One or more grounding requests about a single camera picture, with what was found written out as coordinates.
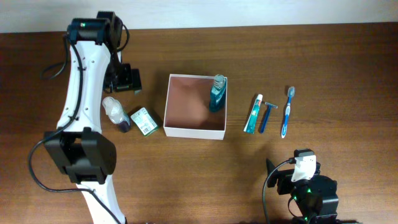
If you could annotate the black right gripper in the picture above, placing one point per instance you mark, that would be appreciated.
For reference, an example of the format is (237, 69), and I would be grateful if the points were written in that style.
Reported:
(285, 178)

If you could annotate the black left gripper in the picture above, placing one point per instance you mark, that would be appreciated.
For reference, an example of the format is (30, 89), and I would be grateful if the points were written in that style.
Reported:
(132, 80)

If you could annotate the clear bottle with purple liquid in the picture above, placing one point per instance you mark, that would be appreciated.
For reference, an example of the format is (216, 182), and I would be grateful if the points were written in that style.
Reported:
(116, 114)

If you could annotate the green and white soap box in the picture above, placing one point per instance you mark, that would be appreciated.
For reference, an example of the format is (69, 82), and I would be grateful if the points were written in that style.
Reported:
(144, 121)

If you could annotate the green and white toothpaste tube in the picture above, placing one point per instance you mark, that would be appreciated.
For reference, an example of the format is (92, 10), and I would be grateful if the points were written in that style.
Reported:
(252, 120)

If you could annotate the teal mouthwash bottle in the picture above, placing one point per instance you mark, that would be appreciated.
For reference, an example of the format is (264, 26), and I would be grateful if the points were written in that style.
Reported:
(217, 94)

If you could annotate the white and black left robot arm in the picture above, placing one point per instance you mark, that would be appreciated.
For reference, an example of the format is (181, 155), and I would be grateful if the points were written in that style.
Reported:
(77, 146)

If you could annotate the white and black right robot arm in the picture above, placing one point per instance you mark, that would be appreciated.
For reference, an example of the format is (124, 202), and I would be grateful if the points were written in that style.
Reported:
(314, 194)

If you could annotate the blue disposable razor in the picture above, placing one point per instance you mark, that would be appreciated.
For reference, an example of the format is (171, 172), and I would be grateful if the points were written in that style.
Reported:
(270, 106)

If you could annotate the white cardboard box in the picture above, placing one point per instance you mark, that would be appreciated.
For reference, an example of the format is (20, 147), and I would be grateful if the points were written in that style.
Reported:
(187, 113)

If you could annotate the blue and white toothbrush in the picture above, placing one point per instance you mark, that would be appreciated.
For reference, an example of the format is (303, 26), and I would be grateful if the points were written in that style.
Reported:
(290, 94)

